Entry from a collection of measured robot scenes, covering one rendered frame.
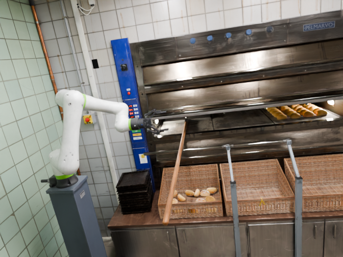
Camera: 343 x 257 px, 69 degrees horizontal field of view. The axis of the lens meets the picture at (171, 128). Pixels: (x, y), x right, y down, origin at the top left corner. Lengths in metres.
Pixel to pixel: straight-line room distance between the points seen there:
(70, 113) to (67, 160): 0.28
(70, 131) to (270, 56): 1.74
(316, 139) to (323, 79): 0.56
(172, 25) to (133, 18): 0.35
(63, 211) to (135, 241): 0.80
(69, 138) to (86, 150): 1.17
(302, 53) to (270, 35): 0.31
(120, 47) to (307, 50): 1.63
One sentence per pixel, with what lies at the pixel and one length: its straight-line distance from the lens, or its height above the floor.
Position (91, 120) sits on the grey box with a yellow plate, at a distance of 2.56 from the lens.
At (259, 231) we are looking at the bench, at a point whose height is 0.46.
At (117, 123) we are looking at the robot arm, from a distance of 1.90.
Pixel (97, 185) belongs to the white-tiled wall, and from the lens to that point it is 2.93.
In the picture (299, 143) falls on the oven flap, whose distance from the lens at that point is 2.64.
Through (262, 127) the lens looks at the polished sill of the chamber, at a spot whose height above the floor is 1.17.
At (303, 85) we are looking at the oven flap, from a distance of 2.51.
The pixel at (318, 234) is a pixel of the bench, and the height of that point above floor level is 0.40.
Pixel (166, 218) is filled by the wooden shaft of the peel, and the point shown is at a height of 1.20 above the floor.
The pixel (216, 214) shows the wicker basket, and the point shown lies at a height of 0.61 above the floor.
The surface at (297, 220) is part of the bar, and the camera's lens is 2.27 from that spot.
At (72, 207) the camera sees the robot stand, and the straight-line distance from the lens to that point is 1.89.
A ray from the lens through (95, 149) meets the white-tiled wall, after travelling 2.74.
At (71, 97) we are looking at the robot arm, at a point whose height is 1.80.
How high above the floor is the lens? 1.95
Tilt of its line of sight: 17 degrees down
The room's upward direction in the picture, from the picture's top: 8 degrees counter-clockwise
